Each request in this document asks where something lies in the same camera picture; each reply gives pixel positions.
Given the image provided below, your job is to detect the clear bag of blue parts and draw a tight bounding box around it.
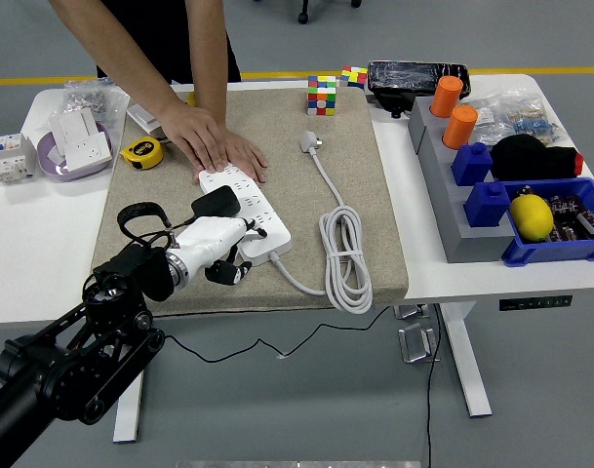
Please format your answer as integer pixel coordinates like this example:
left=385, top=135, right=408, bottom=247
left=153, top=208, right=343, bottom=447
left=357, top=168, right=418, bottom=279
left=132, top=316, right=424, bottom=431
left=495, top=87, right=564, bottom=147

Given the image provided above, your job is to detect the clear bag of metal parts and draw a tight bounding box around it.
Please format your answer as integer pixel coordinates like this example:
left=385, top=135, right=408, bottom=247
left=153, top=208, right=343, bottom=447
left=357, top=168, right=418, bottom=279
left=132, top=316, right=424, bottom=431
left=61, top=76, right=132, bottom=132

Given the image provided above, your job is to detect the orange cylinder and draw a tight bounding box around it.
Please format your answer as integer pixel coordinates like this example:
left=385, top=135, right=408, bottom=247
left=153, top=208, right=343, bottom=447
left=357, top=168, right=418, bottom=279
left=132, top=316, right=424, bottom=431
left=441, top=104, right=480, bottom=151
left=430, top=75, right=465, bottom=119

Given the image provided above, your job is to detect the purple bowl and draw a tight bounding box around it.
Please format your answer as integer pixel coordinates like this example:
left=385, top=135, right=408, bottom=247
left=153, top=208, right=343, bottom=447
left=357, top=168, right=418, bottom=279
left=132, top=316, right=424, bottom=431
left=36, top=121, right=113, bottom=184

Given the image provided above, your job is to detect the white power strip cable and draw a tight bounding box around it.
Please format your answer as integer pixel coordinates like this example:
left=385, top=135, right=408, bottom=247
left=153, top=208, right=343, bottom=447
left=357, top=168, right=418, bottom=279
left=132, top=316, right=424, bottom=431
left=269, top=129, right=375, bottom=316

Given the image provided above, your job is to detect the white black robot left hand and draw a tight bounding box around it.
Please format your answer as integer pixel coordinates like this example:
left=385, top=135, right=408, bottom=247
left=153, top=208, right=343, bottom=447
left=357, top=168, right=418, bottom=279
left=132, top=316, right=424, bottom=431
left=172, top=215, right=269, bottom=288

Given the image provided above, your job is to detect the blue plastic bin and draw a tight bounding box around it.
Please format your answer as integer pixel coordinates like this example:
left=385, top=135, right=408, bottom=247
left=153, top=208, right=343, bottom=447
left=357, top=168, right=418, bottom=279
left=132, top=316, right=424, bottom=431
left=499, top=175, right=594, bottom=268

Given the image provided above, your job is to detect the black hanging cable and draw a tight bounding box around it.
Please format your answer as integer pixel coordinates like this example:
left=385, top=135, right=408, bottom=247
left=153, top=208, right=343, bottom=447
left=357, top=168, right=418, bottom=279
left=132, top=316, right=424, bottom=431
left=424, top=302, right=444, bottom=468

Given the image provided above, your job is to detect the dark capacitor pile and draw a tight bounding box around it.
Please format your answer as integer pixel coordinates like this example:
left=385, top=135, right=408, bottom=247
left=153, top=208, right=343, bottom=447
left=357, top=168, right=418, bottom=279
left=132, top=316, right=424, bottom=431
left=544, top=192, right=594, bottom=244

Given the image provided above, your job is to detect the black wrapped box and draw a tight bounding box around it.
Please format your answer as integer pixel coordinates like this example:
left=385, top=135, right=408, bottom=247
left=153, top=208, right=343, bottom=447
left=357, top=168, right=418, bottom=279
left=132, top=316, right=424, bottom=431
left=366, top=58, right=472, bottom=120

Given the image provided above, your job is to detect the white power strip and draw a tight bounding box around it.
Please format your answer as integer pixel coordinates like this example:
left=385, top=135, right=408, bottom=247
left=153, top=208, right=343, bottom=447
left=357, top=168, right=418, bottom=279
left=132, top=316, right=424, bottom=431
left=198, top=168, right=293, bottom=267

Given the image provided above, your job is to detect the blue plastic block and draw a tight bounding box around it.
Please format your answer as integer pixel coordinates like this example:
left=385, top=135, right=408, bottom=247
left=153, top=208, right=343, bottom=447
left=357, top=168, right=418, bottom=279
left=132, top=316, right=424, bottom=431
left=450, top=141, right=495, bottom=188
left=462, top=180, right=515, bottom=229

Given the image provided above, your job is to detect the white table leg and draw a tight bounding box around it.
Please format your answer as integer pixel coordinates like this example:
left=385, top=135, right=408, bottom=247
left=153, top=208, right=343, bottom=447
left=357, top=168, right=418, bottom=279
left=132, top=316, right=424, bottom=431
left=435, top=300, right=494, bottom=419
left=112, top=370, right=150, bottom=445

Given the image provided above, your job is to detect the yellow tape measure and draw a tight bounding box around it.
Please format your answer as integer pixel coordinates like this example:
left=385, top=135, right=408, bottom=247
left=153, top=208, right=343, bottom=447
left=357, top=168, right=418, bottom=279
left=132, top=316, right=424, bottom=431
left=119, top=136, right=165, bottom=171

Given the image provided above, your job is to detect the black table control panel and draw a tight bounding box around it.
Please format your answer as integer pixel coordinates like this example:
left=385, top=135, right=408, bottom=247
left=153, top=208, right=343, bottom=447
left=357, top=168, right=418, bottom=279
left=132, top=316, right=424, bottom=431
left=498, top=294, right=574, bottom=312

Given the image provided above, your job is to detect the person's right hand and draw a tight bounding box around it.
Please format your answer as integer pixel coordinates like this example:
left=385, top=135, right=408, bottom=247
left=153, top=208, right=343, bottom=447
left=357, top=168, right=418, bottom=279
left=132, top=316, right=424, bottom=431
left=157, top=99, right=230, bottom=175

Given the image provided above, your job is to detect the person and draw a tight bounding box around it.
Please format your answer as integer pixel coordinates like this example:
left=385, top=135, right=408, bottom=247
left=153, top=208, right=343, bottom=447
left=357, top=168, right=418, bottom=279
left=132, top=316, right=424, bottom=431
left=95, top=0, right=243, bottom=85

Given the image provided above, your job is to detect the white circuit breaker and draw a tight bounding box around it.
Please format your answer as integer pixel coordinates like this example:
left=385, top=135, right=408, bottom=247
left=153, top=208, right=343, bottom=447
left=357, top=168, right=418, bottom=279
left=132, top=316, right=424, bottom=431
left=0, top=132, right=38, bottom=185

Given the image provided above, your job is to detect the white socket panel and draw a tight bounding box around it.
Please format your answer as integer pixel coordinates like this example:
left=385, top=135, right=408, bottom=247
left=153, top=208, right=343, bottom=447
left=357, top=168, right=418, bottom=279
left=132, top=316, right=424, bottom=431
left=61, top=132, right=111, bottom=173

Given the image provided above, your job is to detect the large metal bracket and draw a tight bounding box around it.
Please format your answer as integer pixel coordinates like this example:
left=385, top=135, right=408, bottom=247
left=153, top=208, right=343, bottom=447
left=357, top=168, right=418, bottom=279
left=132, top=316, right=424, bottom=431
left=397, top=321, right=442, bottom=365

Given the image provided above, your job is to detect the clear bag of white parts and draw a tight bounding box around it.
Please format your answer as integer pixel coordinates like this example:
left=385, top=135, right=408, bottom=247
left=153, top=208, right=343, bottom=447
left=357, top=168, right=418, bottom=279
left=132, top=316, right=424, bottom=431
left=464, top=95, right=515, bottom=145

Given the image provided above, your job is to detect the black fabric bundle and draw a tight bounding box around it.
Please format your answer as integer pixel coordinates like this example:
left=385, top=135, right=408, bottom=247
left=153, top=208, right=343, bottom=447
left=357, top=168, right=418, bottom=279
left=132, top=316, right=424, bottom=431
left=490, top=134, right=584, bottom=182

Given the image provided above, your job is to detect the white plastic panel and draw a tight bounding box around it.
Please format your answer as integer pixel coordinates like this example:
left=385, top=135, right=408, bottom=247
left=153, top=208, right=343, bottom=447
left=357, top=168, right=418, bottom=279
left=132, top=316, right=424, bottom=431
left=47, top=106, right=100, bottom=150

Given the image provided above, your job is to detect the colourful puzzle cube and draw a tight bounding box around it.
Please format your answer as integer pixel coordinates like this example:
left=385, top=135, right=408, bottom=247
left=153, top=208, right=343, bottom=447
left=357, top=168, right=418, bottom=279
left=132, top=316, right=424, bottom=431
left=304, top=74, right=338, bottom=118
left=338, top=65, right=370, bottom=92

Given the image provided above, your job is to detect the black power adapter plug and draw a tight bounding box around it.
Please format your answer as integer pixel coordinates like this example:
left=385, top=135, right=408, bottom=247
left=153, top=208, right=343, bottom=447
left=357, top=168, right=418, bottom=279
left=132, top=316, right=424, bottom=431
left=190, top=185, right=242, bottom=218

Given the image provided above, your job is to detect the white wall switch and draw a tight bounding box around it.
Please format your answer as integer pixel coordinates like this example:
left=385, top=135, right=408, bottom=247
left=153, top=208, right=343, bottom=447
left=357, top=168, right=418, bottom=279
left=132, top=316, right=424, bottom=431
left=125, top=99, right=170, bottom=137

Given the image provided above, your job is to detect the small metal bracket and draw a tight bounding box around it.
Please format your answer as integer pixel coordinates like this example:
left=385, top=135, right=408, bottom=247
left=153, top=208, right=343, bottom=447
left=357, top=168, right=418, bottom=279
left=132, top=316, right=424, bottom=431
left=392, top=302, right=430, bottom=322

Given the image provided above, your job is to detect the thin black adapter cord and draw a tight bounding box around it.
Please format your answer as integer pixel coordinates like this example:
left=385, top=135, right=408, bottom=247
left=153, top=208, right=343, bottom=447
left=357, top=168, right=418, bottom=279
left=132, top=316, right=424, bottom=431
left=162, top=209, right=399, bottom=365

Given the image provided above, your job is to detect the person's left hand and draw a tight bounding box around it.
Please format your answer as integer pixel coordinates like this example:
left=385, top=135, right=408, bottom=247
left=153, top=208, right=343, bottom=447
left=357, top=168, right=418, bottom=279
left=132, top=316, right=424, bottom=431
left=222, top=127, right=270, bottom=186

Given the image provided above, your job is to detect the beige fabric mat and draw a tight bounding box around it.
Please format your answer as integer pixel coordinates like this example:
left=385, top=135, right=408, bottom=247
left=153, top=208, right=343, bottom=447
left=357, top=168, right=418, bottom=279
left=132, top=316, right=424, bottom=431
left=90, top=86, right=410, bottom=318

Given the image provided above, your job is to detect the yellow lemon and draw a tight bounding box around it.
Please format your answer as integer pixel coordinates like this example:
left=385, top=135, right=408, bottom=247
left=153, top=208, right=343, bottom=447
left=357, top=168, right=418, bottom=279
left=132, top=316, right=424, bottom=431
left=508, top=193, right=555, bottom=244

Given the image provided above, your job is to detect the grey peg base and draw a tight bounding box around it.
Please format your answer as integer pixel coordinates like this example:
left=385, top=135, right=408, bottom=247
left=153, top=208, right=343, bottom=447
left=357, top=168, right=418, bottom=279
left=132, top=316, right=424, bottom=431
left=407, top=95, right=517, bottom=264

